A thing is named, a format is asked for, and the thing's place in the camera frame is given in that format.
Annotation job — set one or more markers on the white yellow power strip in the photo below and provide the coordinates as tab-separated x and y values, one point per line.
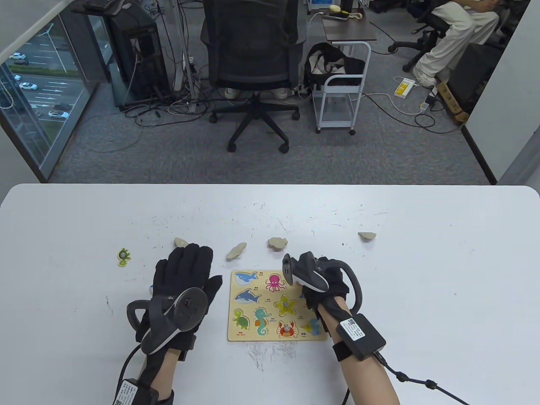
404	87

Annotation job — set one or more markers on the black grey hand controller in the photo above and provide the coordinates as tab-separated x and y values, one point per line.
310	274
189	308

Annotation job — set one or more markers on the black bag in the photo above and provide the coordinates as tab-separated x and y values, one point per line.
354	65

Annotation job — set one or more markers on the person's right hand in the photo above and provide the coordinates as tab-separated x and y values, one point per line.
337	282

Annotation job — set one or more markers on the person's right forearm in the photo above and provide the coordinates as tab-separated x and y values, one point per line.
363	379

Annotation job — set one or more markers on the black computer tower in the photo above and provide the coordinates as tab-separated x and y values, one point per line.
139	63

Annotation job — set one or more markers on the blue yellow fish puzzle piece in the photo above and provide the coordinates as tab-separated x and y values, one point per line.
367	236

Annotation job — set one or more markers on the seahorse puzzle piece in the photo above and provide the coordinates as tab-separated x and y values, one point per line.
236	251

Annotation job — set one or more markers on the black cabinet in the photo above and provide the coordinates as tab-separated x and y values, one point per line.
472	76

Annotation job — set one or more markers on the blue white box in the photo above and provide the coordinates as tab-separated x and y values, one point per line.
320	3

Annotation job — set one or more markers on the white metal desk leg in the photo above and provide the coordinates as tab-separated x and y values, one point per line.
186	50

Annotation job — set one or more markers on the white rolling cart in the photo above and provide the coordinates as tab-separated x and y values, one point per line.
342	76

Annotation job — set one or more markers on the black mesh office chair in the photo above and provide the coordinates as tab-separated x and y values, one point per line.
253	50

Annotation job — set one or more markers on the black swivel chair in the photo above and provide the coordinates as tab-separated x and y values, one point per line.
434	21

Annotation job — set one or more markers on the yellow starfish puzzle piece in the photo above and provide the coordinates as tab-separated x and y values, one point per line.
292	310

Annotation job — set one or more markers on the person's left forearm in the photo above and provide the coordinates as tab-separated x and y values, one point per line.
162	371

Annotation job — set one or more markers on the glass window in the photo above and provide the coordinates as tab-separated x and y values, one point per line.
42	93

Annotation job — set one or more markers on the black bottle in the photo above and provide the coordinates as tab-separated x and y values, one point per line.
346	4

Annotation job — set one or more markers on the octopus puzzle piece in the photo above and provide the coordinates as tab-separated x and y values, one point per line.
277	243

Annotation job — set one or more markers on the wooden sea animal puzzle frame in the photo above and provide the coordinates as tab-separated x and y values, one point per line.
253	336

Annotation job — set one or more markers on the cardboard box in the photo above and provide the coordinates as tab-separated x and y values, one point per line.
449	99

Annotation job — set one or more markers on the red crab puzzle piece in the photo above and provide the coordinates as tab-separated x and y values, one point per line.
283	333

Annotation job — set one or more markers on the person's left hand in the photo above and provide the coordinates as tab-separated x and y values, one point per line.
185	265

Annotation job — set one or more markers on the white power adapter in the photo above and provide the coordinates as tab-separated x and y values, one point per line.
423	106

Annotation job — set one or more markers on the dark brown side table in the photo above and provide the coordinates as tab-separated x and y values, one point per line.
350	29

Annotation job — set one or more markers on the black keyboard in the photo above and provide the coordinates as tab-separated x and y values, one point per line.
105	6

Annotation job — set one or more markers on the green turtle puzzle piece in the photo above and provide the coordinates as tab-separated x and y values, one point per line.
123	257

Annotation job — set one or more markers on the wooden puzzle piece with tail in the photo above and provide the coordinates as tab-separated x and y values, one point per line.
180	242

